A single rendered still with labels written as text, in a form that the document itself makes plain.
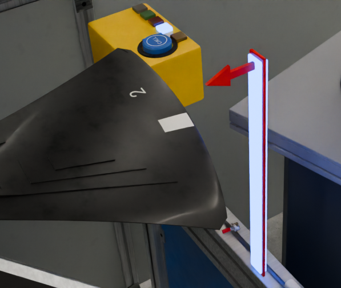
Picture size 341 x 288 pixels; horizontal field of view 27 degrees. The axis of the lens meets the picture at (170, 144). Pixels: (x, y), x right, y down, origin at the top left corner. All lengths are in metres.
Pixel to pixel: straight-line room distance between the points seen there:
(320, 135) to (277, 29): 0.80
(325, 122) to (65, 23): 0.63
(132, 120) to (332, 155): 0.35
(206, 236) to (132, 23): 0.32
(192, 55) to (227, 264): 0.29
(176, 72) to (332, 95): 0.24
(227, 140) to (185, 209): 1.21
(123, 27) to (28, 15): 0.40
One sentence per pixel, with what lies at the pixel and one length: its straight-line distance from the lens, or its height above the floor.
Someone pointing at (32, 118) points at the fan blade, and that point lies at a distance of 0.69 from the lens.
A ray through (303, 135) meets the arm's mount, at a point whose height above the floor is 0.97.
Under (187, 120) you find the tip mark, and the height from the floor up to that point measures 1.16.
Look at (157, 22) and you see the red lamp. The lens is 1.03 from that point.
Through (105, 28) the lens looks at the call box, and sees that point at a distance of 1.04.
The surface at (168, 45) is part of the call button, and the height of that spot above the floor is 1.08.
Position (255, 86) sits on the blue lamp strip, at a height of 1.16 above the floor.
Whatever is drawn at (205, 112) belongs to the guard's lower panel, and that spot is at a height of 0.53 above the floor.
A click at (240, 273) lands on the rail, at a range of 0.99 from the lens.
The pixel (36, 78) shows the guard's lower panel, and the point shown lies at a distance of 1.48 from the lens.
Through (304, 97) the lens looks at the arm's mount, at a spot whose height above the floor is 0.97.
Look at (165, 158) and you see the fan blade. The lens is 0.66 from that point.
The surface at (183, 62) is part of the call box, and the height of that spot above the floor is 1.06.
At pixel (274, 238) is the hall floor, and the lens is 2.17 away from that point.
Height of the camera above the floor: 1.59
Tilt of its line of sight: 39 degrees down
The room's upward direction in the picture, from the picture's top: 6 degrees counter-clockwise
